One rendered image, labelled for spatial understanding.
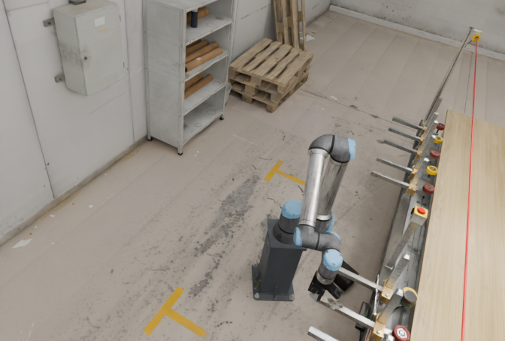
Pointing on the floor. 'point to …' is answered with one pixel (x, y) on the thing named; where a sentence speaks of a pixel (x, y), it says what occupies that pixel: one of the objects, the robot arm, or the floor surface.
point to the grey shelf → (176, 104)
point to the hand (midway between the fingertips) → (318, 300)
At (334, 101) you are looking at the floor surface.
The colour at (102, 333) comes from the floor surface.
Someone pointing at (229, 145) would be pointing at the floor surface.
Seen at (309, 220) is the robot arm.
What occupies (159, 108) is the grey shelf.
